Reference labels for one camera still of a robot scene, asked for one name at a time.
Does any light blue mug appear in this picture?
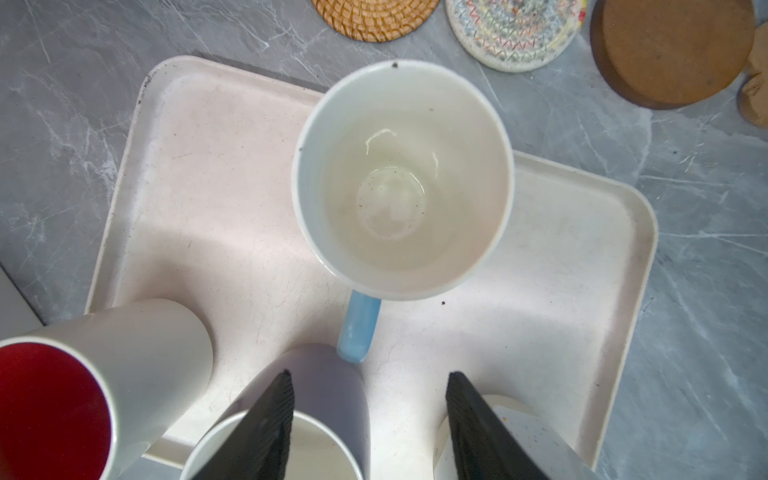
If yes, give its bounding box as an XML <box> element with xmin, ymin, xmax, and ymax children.
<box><xmin>291</xmin><ymin>60</ymin><xmax>515</xmax><ymax>363</ymax></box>

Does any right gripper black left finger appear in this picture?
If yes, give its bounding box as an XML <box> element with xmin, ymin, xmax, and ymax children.
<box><xmin>194</xmin><ymin>370</ymin><xmax>295</xmax><ymax>479</ymax></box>

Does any white mug purple handle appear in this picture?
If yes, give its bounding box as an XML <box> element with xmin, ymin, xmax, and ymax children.
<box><xmin>181</xmin><ymin>344</ymin><xmax>370</xmax><ymax>479</ymax></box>

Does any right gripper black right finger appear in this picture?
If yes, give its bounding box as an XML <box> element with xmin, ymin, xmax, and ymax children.
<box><xmin>445</xmin><ymin>371</ymin><xmax>547</xmax><ymax>479</ymax></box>

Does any beige serving tray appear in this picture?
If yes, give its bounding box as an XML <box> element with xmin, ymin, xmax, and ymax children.
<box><xmin>87</xmin><ymin>56</ymin><xmax>658</xmax><ymax>479</ymax></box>

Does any large white mug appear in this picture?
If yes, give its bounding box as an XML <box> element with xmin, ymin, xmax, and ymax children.
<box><xmin>433</xmin><ymin>394</ymin><xmax>597</xmax><ymax>480</ymax></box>

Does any tan woven rattan coaster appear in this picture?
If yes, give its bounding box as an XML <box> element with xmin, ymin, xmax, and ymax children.
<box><xmin>312</xmin><ymin>0</ymin><xmax>439</xmax><ymax>43</ymax></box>

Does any paw print cork coaster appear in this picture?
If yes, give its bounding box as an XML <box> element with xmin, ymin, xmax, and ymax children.
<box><xmin>737</xmin><ymin>22</ymin><xmax>768</xmax><ymax>128</ymax></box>

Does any round dark cork coaster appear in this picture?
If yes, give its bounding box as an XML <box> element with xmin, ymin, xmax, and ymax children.
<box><xmin>590</xmin><ymin>0</ymin><xmax>757</xmax><ymax>110</ymax></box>

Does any white woven round coaster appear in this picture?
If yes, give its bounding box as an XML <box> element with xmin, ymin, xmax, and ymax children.
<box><xmin>445</xmin><ymin>0</ymin><xmax>588</xmax><ymax>73</ymax></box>

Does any red inside white mug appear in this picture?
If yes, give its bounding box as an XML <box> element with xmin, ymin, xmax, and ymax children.
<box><xmin>0</xmin><ymin>298</ymin><xmax>215</xmax><ymax>480</ymax></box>

